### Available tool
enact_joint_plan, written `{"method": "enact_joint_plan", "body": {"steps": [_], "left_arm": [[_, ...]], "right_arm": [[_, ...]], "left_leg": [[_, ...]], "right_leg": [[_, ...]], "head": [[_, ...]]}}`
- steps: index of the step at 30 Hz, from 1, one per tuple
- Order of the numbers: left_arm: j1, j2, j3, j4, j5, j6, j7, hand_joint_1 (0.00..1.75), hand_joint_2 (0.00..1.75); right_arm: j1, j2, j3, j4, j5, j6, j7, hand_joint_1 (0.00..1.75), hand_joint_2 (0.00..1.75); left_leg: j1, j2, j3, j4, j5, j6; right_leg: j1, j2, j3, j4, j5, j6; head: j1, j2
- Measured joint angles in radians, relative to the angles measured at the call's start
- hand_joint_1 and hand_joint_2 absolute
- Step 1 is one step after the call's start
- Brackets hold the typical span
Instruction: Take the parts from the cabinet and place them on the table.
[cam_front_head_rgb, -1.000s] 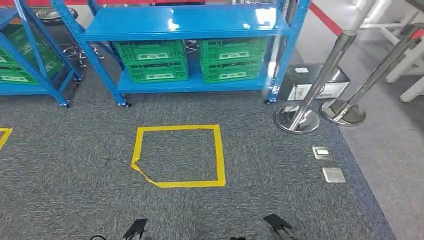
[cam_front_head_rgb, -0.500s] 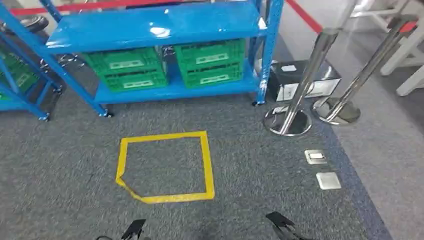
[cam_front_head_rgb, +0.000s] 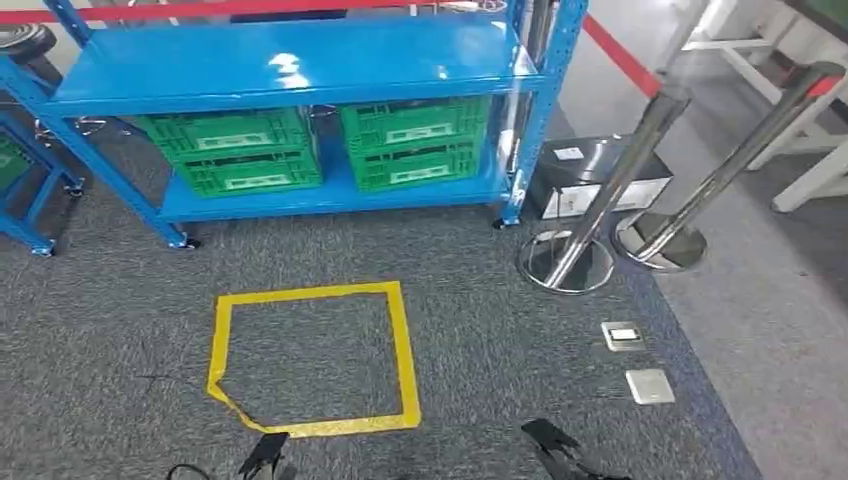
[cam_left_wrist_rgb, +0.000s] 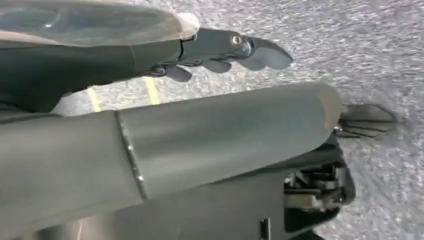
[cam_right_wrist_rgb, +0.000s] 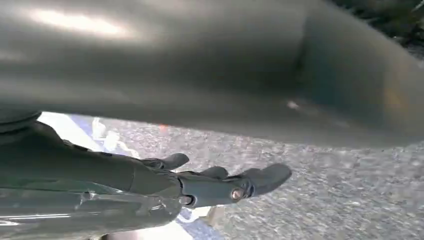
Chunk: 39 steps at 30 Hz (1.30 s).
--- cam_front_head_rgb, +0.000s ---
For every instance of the yellow floor tape square, torn corner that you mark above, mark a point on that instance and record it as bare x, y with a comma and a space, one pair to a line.
311, 291

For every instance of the black box with white labels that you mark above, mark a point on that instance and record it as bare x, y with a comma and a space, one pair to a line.
596, 166

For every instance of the large blue metal shelf rack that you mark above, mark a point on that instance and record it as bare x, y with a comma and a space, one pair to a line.
298, 66

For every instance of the steel floor socket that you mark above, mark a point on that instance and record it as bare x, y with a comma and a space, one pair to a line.
649, 387
623, 336

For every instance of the black left robot foot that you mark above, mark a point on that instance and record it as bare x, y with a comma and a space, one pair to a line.
265, 454

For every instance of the red barrier belt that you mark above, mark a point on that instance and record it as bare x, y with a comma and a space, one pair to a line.
623, 56
166, 10

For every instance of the small blue metal shelf rack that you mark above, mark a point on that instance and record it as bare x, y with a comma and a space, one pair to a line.
26, 228

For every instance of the black round stool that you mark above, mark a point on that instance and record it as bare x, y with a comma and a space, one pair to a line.
26, 40

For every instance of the chrome stanchion post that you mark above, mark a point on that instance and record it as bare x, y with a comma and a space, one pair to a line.
563, 272
540, 33
662, 248

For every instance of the white table frame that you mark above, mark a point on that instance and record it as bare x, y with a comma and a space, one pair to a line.
815, 182

